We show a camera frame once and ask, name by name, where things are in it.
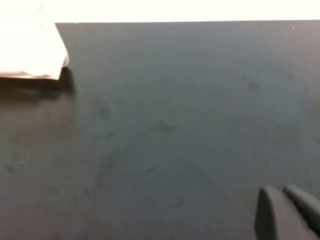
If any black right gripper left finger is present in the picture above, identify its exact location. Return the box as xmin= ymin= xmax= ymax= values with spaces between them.
xmin=254 ymin=185 xmax=320 ymax=240

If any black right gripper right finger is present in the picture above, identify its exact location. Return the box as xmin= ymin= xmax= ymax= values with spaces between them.
xmin=282 ymin=184 xmax=320 ymax=232

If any beige fabric pencil case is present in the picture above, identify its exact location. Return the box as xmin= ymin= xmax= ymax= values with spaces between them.
xmin=0 ymin=4 xmax=70 ymax=81

